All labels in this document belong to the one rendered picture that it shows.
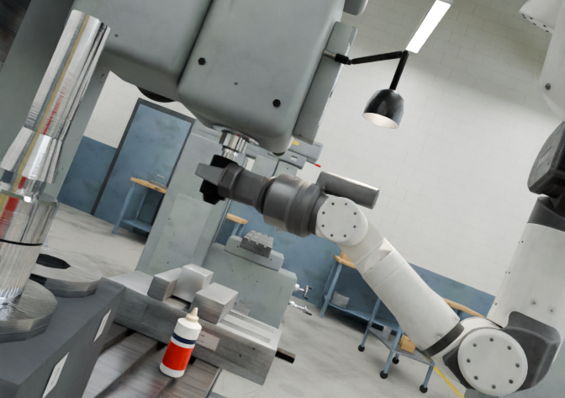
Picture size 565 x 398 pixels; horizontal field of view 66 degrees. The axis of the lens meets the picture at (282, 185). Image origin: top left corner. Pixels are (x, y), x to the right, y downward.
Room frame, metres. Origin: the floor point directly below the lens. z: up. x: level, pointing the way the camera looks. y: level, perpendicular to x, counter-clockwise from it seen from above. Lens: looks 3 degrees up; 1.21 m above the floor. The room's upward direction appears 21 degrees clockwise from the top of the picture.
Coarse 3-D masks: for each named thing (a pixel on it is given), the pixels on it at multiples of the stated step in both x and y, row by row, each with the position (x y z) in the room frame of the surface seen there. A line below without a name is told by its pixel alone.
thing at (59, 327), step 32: (64, 256) 0.40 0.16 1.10; (32, 288) 0.30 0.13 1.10; (64, 288) 0.33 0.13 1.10; (96, 288) 0.37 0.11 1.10; (0, 320) 0.24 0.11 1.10; (32, 320) 0.25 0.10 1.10; (64, 320) 0.30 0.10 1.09; (96, 320) 0.34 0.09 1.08; (0, 352) 0.23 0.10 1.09; (32, 352) 0.24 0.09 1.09; (64, 352) 0.27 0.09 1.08; (96, 352) 0.40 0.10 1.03; (0, 384) 0.21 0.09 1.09; (32, 384) 0.23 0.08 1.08; (64, 384) 0.31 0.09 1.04
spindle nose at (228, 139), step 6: (222, 132) 0.74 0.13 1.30; (228, 132) 0.73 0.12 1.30; (222, 138) 0.73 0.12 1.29; (228, 138) 0.73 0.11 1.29; (234, 138) 0.72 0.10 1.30; (240, 138) 0.73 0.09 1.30; (222, 144) 0.73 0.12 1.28; (228, 144) 0.72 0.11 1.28; (234, 144) 0.72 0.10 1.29; (240, 144) 0.73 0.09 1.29; (246, 144) 0.74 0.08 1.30; (240, 150) 0.73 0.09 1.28
